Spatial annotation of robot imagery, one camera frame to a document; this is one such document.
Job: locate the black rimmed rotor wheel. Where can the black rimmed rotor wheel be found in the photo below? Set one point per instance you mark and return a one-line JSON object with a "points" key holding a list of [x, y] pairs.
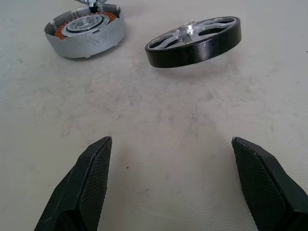
{"points": [[192, 55]]}

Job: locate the silver motor stator copper coils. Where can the silver motor stator copper coils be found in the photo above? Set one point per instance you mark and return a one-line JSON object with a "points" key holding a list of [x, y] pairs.
{"points": [[96, 43]]}

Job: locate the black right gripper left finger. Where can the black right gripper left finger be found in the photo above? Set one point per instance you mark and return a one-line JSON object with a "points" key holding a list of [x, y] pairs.
{"points": [[81, 192]]}

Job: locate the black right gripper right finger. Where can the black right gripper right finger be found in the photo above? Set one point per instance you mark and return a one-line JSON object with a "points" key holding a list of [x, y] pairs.
{"points": [[267, 192]]}

